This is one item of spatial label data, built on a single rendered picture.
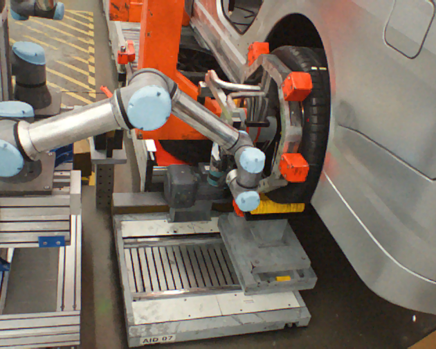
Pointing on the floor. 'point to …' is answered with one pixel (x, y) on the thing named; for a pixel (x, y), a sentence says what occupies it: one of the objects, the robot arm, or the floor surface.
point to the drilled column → (104, 184)
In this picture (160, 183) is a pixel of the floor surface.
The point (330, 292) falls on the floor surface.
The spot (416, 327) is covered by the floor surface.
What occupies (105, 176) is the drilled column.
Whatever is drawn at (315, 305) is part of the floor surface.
